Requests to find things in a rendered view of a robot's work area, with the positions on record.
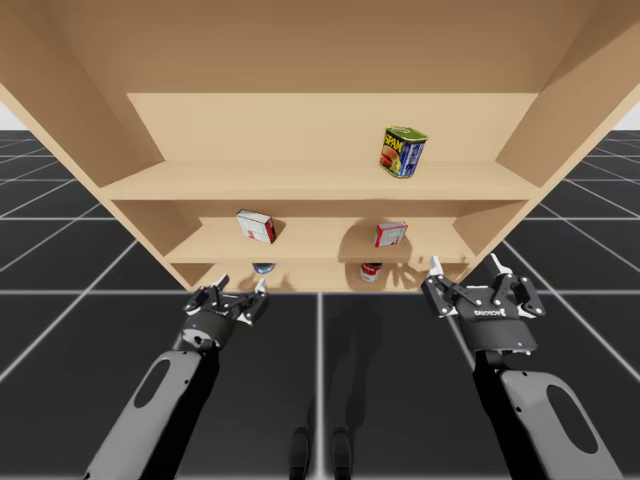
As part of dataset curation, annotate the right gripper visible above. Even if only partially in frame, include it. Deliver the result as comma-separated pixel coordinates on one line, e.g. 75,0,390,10
420,252,547,355

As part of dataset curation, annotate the pale wooden shelf unit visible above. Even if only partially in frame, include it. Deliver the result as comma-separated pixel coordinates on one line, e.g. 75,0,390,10
0,0,640,293

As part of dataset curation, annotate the red and white carton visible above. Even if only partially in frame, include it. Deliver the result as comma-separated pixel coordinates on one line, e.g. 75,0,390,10
373,221,409,249
235,208,278,245

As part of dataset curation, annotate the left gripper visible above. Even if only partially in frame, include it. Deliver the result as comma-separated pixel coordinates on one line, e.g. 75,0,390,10
179,273,270,352

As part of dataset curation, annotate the green and blue rectangular can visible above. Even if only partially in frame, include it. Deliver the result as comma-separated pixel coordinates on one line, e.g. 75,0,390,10
377,125,430,179

